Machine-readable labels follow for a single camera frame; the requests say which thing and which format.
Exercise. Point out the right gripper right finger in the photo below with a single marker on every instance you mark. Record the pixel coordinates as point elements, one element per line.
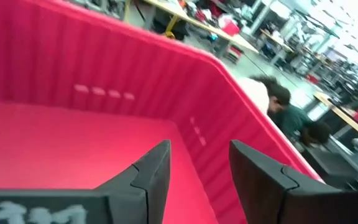
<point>256,186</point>

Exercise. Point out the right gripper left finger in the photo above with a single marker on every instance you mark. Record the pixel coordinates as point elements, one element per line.
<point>148,193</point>

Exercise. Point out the red plastic bin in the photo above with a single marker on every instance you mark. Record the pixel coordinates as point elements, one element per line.
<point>73,140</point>

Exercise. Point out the person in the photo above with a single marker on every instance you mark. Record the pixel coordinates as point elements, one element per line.
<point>291,119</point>

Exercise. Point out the black vented box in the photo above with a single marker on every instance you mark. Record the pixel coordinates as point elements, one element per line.
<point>331,165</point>

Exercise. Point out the small red box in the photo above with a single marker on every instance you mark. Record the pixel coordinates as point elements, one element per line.
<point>231,27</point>

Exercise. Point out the long wooden table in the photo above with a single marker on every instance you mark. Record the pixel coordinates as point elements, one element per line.
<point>204,26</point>

